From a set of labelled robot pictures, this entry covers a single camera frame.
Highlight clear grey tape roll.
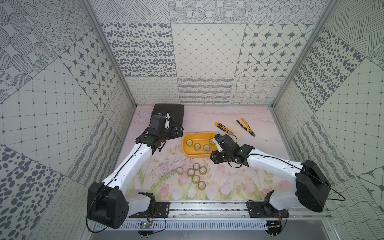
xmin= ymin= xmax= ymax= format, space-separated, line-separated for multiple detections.
xmin=203 ymin=145 xmax=211 ymax=153

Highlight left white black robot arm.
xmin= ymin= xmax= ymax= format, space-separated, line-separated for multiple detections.
xmin=86 ymin=113 xmax=184 ymax=229

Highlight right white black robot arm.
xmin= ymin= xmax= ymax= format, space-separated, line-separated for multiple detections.
xmin=210 ymin=135 xmax=331 ymax=213

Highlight yellow plastic storage box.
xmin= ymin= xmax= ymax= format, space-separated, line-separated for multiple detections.
xmin=183 ymin=132 xmax=218 ymax=158

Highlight black plastic tool case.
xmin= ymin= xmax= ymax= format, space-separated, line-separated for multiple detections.
xmin=151 ymin=104 xmax=185 ymax=126

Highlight yellow black utility knife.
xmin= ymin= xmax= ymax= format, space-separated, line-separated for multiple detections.
xmin=215 ymin=122 xmax=234 ymax=135

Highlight yellow black pliers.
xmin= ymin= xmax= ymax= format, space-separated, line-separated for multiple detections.
xmin=237 ymin=118 xmax=256 ymax=137

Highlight white ventilation grille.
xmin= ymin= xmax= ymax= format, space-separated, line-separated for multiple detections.
xmin=119 ymin=221 xmax=268 ymax=231

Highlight aluminium mounting rail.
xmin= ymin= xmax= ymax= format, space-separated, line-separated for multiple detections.
xmin=83 ymin=199 xmax=332 ymax=221

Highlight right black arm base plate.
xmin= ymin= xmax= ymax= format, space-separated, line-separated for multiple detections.
xmin=246 ymin=200 xmax=290 ymax=218

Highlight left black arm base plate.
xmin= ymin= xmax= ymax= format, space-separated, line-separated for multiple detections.
xmin=129 ymin=202 xmax=171 ymax=219

